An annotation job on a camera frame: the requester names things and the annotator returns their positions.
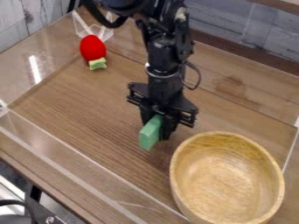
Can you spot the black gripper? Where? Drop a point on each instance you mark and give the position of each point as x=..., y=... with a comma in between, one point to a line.
x=160, y=97

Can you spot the green rectangular block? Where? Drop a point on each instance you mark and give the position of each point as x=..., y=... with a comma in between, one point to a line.
x=149, y=133

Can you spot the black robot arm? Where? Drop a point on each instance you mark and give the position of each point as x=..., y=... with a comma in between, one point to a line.
x=163, y=22

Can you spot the brown wooden bowl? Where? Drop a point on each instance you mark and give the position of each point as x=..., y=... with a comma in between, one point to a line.
x=226, y=180

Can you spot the red plush strawberry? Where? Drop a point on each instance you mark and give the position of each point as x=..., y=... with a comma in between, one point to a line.
x=93, y=52

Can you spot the black table leg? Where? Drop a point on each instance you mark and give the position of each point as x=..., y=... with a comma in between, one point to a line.
x=35, y=193

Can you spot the clear acrylic corner bracket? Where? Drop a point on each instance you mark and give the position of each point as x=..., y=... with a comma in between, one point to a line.
x=83, y=30

